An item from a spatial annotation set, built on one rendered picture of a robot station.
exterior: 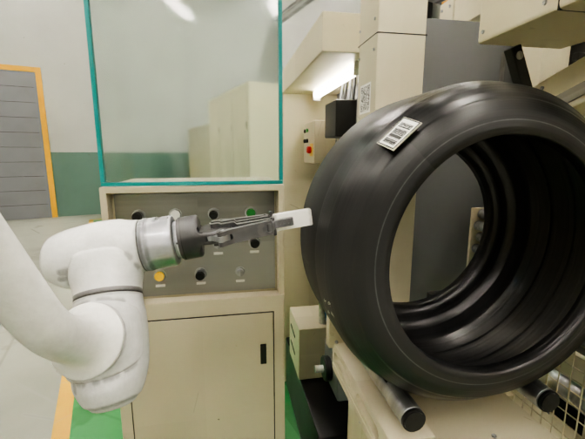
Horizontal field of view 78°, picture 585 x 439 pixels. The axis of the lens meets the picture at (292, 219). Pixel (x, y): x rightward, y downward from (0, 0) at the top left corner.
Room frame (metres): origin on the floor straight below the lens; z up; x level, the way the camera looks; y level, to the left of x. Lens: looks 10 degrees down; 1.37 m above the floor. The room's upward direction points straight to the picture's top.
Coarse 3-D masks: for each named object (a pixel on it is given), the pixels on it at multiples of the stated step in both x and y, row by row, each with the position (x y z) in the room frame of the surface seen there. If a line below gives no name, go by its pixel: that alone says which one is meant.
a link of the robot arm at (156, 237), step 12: (168, 216) 0.61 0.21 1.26; (144, 228) 0.57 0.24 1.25; (156, 228) 0.57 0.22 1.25; (168, 228) 0.58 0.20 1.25; (144, 240) 0.56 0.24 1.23; (156, 240) 0.56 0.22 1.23; (168, 240) 0.57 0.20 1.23; (144, 252) 0.56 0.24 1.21; (156, 252) 0.56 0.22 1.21; (168, 252) 0.57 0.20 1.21; (144, 264) 0.57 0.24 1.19; (156, 264) 0.57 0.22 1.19; (168, 264) 0.58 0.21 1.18
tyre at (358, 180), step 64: (384, 128) 0.60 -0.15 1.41; (448, 128) 0.57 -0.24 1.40; (512, 128) 0.58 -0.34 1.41; (576, 128) 0.61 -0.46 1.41; (320, 192) 0.67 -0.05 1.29; (384, 192) 0.55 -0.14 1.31; (512, 192) 0.90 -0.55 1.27; (576, 192) 0.75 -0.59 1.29; (320, 256) 0.60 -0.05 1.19; (384, 256) 0.54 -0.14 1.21; (512, 256) 0.89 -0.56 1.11; (576, 256) 0.74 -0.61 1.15; (384, 320) 0.55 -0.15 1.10; (448, 320) 0.87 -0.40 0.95; (512, 320) 0.79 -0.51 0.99; (576, 320) 0.62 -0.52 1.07; (448, 384) 0.57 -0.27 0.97; (512, 384) 0.60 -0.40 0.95
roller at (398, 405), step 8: (368, 368) 0.72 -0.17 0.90; (376, 376) 0.68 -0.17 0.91; (376, 384) 0.67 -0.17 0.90; (384, 384) 0.65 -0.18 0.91; (392, 384) 0.64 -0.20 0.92; (384, 392) 0.64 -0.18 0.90; (392, 392) 0.62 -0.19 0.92; (400, 392) 0.61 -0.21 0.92; (392, 400) 0.61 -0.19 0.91; (400, 400) 0.60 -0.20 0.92; (408, 400) 0.59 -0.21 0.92; (392, 408) 0.60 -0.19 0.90; (400, 408) 0.58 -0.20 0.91; (408, 408) 0.57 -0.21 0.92; (416, 408) 0.57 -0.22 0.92; (400, 416) 0.57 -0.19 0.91; (408, 416) 0.56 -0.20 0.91; (416, 416) 0.56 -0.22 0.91; (424, 416) 0.57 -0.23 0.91; (408, 424) 0.56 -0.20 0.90; (416, 424) 0.56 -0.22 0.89
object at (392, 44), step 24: (360, 0) 1.06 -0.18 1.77; (384, 0) 0.94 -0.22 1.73; (408, 0) 0.95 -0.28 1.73; (360, 24) 1.05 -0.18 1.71; (384, 24) 0.94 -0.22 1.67; (408, 24) 0.95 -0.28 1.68; (360, 48) 1.05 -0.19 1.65; (384, 48) 0.94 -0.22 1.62; (408, 48) 0.95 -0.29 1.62; (360, 72) 1.04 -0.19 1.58; (384, 72) 0.94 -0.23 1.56; (408, 72) 0.95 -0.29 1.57; (384, 96) 0.94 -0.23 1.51; (408, 96) 0.95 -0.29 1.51; (408, 216) 0.96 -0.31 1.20; (408, 240) 0.96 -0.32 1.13; (408, 264) 0.96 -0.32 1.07; (408, 288) 0.96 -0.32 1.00; (360, 432) 0.95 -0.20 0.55
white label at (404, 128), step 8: (400, 120) 0.59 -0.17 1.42; (408, 120) 0.58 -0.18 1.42; (392, 128) 0.59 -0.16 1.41; (400, 128) 0.57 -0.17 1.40; (408, 128) 0.56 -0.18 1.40; (416, 128) 0.56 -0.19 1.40; (384, 136) 0.58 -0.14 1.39; (392, 136) 0.57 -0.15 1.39; (400, 136) 0.56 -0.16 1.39; (408, 136) 0.55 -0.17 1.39; (384, 144) 0.57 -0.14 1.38; (392, 144) 0.56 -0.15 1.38
